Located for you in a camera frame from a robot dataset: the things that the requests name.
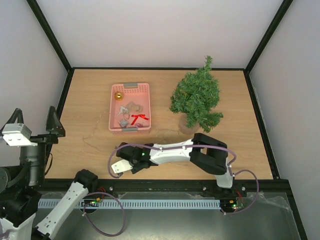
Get clear led string lights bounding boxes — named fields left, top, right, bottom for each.
left=82, top=109, right=181, bottom=161

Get pink plastic basket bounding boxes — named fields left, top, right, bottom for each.
left=108, top=82, right=151, bottom=134

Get small green christmas tree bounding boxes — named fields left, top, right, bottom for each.
left=169, top=55, right=224, bottom=133

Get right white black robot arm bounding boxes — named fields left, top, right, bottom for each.
left=109, top=133, right=236, bottom=196

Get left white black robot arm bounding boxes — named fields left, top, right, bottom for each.
left=0, top=106, right=98, bottom=240

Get silver gift box ornament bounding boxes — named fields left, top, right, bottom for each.
left=118, top=119, right=129, bottom=128

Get red ribbon bow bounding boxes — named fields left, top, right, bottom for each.
left=131, top=114, right=149, bottom=125

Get silver reindeer ornament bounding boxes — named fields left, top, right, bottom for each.
left=116, top=105, right=130, bottom=119

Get beige felt ornament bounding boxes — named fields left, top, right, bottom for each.
left=125, top=101, right=143, bottom=112

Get gold bauble ornament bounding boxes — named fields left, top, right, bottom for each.
left=114, top=91, right=124, bottom=101

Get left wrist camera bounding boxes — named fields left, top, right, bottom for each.
left=1, top=123, right=38, bottom=147

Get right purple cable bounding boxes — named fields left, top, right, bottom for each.
left=107, top=142, right=261, bottom=216

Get light blue cable duct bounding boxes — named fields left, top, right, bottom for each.
left=38, top=199, right=221, bottom=210

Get purple cable loop front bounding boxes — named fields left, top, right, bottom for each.
left=81, top=191, right=126, bottom=237

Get black frame rail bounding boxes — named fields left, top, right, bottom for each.
left=40, top=178, right=293, bottom=199

